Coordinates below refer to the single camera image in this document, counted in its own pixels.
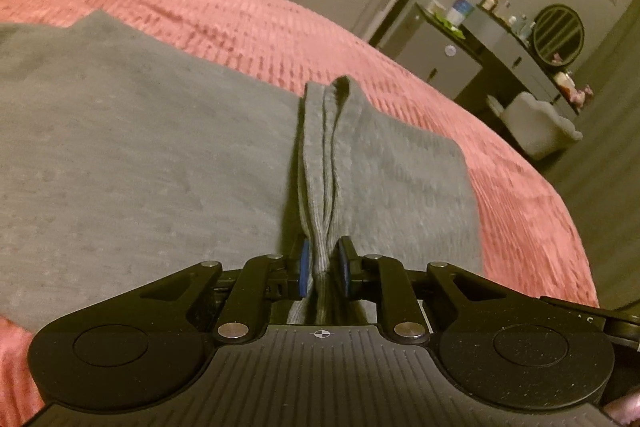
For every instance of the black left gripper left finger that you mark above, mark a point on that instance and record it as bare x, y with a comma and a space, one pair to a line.
262, 281

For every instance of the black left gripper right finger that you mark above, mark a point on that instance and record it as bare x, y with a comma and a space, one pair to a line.
383, 281

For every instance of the grey sweatpants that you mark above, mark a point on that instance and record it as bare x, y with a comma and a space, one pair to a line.
124, 159

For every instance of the grey cabinet with drawers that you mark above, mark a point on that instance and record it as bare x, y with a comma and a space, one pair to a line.
485, 60

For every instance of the pink ribbed bed blanket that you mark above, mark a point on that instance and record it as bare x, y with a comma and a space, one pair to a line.
528, 240

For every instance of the white blue container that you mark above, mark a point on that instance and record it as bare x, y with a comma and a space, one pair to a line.
458, 12

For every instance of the round black mirror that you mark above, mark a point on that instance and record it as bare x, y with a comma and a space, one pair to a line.
558, 36

